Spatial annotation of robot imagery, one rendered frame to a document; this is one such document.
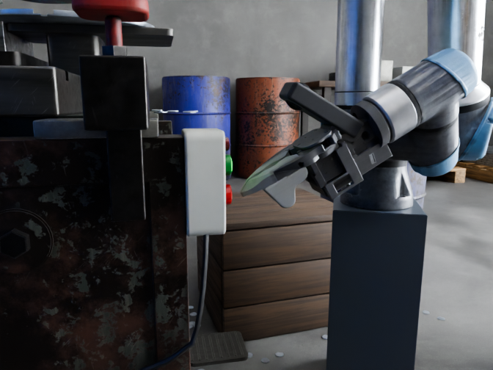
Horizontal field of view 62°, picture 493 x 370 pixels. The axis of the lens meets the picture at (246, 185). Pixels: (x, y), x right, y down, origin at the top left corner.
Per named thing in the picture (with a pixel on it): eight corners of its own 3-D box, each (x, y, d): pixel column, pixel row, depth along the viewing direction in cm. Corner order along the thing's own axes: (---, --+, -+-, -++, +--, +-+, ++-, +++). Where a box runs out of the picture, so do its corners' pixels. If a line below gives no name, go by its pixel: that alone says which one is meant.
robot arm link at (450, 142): (395, 144, 76) (387, 96, 68) (464, 148, 69) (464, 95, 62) (384, 176, 72) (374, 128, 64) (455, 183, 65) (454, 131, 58)
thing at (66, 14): (152, 19, 59) (152, 13, 58) (-77, 10, 53) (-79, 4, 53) (156, 41, 86) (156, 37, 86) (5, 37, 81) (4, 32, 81)
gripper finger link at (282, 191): (263, 228, 55) (321, 191, 55) (240, 191, 53) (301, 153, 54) (257, 222, 58) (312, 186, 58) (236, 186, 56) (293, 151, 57)
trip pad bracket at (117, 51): (154, 216, 52) (147, 55, 48) (153, 241, 43) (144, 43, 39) (104, 219, 51) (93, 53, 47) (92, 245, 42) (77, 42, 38)
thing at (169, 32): (173, 109, 83) (171, 37, 80) (176, 109, 69) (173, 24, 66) (38, 109, 78) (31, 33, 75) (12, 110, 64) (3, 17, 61)
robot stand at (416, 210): (398, 367, 105) (412, 195, 97) (410, 418, 88) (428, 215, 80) (326, 357, 109) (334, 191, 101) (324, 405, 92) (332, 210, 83)
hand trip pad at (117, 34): (152, 81, 46) (149, 7, 44) (151, 77, 40) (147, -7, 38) (85, 80, 44) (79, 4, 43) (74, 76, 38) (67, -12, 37)
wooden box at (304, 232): (298, 274, 162) (300, 187, 155) (350, 322, 127) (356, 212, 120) (197, 288, 150) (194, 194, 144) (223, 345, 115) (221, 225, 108)
